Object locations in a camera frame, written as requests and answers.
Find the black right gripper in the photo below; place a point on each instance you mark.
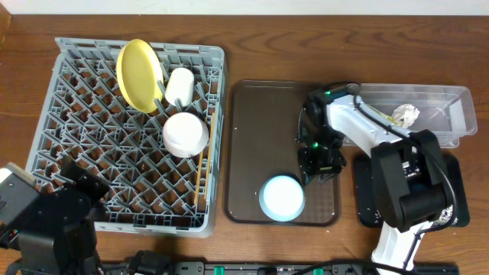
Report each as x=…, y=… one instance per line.
x=312, y=169

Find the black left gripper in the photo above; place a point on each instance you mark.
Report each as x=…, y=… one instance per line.
x=83, y=204

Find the light blue bowl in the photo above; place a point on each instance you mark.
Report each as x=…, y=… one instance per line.
x=282, y=198

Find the white tissue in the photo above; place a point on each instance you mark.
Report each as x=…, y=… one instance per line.
x=405, y=115

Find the pile of rice and nuts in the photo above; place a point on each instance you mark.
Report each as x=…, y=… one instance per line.
x=370, y=217

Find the white paper cup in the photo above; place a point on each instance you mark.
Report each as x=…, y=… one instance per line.
x=180, y=86

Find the yellow plate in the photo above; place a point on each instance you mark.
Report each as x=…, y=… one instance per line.
x=138, y=72

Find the yellow green snack wrapper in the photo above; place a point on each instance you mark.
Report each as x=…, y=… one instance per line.
x=382, y=114

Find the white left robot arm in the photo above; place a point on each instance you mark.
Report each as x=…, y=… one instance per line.
x=55, y=231

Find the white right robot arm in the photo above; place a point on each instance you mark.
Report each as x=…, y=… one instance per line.
x=410, y=181

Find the black waste tray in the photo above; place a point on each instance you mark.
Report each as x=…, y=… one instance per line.
x=363, y=183

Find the grey dishwasher rack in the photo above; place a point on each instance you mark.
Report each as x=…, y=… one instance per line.
x=86, y=117

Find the brown serving tray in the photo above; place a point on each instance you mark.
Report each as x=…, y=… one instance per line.
x=262, y=145

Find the clear plastic bin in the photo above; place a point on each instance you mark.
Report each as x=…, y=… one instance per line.
x=446, y=111

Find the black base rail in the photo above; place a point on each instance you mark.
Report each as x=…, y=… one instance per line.
x=148, y=262

